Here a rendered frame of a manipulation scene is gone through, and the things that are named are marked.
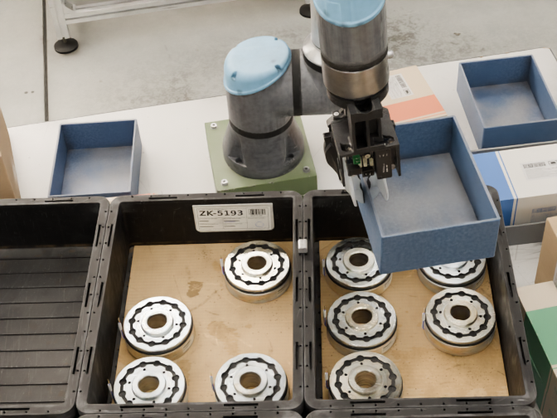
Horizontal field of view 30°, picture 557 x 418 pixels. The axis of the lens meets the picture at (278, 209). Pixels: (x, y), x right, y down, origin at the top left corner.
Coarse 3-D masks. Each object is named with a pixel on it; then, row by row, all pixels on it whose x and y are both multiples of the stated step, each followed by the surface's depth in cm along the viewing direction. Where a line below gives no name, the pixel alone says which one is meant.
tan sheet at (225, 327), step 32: (160, 256) 167; (192, 256) 166; (224, 256) 166; (288, 256) 165; (128, 288) 163; (160, 288) 162; (192, 288) 162; (224, 288) 162; (288, 288) 161; (224, 320) 157; (256, 320) 157; (288, 320) 156; (128, 352) 154; (192, 352) 153; (224, 352) 153; (256, 352) 153; (288, 352) 152; (192, 384) 149; (288, 384) 148
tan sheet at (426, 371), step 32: (320, 256) 165; (320, 288) 161; (416, 288) 160; (480, 288) 159; (416, 320) 155; (416, 352) 151; (480, 352) 151; (416, 384) 147; (448, 384) 147; (480, 384) 147
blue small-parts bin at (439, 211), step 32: (416, 128) 141; (448, 128) 142; (416, 160) 145; (448, 160) 145; (416, 192) 140; (448, 192) 140; (480, 192) 133; (384, 224) 137; (416, 224) 136; (448, 224) 136; (480, 224) 127; (384, 256) 129; (416, 256) 130; (448, 256) 131; (480, 256) 132
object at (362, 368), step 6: (360, 366) 146; (366, 366) 146; (372, 366) 146; (354, 372) 145; (360, 372) 145; (372, 372) 145; (378, 372) 145; (348, 378) 144; (354, 378) 144; (378, 378) 144; (348, 384) 144; (354, 384) 144; (378, 384) 143; (354, 390) 143; (360, 390) 143; (366, 390) 143; (372, 390) 143; (378, 390) 143
